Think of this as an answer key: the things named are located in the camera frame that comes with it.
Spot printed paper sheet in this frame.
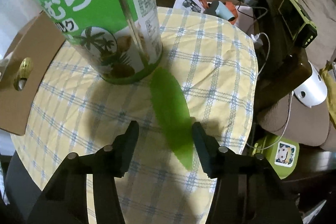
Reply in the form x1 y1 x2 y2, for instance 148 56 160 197
173 0 205 13

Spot yellow plaid tablecloth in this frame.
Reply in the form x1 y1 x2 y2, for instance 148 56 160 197
10 6 259 224

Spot brown sofa cushion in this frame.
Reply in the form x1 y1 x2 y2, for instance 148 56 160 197
255 0 335 152

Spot blue grey hair dryer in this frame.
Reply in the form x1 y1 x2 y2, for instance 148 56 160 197
204 0 236 22

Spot green lunch box sticker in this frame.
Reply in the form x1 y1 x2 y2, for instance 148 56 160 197
251 134 299 180

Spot white charging cable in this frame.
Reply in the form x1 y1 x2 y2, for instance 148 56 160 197
245 32 295 150

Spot yellow cloth on sofa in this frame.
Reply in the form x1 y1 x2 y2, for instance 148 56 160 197
319 64 336 127

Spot green labelled plastic jar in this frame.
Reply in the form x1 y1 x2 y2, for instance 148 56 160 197
36 0 163 85

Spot green black radio device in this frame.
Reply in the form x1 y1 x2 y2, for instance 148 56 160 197
278 0 318 48

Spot green plastic leaf knife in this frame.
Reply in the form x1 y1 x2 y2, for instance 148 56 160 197
150 67 194 170

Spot white round device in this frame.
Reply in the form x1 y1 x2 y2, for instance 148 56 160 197
294 62 327 108

